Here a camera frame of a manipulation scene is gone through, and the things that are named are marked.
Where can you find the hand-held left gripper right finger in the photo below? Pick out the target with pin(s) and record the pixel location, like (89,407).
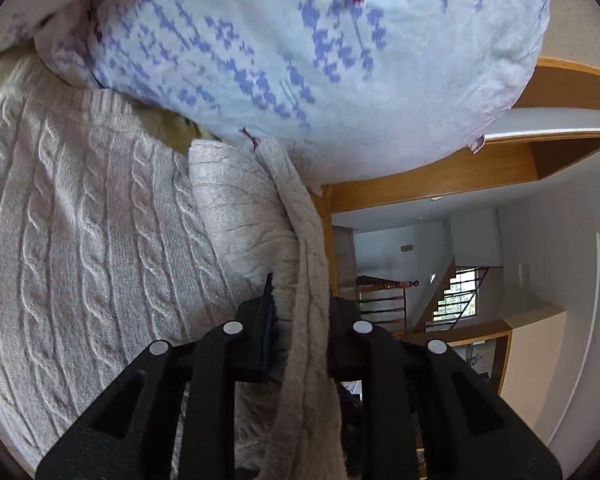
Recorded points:
(347,350)

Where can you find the barred window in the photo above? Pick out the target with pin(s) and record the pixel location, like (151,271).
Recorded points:
(460,292)

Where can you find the white lavender print pillow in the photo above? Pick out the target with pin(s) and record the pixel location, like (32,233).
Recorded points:
(25,10)

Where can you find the wood framed wall opening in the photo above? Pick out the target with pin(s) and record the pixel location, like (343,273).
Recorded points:
(500,340)

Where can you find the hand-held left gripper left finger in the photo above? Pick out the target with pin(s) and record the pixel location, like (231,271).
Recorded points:
(267,342)

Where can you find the white wall trim strip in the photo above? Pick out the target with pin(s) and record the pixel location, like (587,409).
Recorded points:
(587,310)

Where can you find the dark wooden stair railing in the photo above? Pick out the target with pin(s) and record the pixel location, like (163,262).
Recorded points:
(382,300)

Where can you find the pale blue floral pillow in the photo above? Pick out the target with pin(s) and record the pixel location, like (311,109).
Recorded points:
(330,60)

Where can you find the wooden door frame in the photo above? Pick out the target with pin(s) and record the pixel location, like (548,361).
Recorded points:
(455,172)

